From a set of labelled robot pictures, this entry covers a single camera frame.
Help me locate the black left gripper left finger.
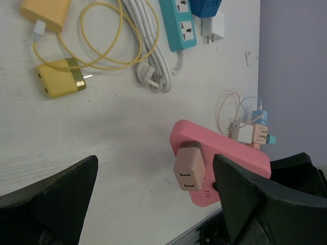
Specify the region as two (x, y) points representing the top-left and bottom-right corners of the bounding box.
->
(1, 155), (98, 244)

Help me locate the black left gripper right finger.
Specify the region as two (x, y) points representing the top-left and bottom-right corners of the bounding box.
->
(213, 154), (326, 244)

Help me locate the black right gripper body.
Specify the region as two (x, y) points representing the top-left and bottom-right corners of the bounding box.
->
(270, 153), (326, 198)

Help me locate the pink triangular socket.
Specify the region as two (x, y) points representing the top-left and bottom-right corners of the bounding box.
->
(170, 120), (271, 207)

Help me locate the beige pink plug adapter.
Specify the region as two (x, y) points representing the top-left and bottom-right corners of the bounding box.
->
(173, 141), (206, 191)

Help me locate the yellow plug adapter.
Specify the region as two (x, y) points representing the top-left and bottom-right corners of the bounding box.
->
(36, 64), (91, 99)

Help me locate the white usb charger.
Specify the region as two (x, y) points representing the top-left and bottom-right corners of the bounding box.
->
(201, 10), (225, 44)

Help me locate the white power strip cable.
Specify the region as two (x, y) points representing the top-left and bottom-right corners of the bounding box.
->
(120, 0), (186, 94)

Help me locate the dark blue plug adapter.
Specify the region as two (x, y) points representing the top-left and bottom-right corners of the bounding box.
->
(189, 0), (222, 18)

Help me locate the teal power strip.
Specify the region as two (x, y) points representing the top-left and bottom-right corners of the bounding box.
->
(159, 0), (197, 52)

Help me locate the yellow usb charger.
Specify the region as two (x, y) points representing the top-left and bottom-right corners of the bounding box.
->
(20, 0), (71, 34)

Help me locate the teal small plug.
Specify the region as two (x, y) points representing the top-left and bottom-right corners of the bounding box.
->
(266, 134), (276, 144)

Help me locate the peach multi plug adapter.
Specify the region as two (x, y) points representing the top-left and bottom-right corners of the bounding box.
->
(246, 124), (268, 150)

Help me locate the small white charger cube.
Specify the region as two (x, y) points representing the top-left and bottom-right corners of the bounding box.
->
(237, 122), (253, 144)

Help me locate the light blue charger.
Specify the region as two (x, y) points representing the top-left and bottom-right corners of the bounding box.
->
(240, 96), (268, 126)

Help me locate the aluminium rail frame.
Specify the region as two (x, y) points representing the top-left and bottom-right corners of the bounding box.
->
(167, 208), (222, 245)

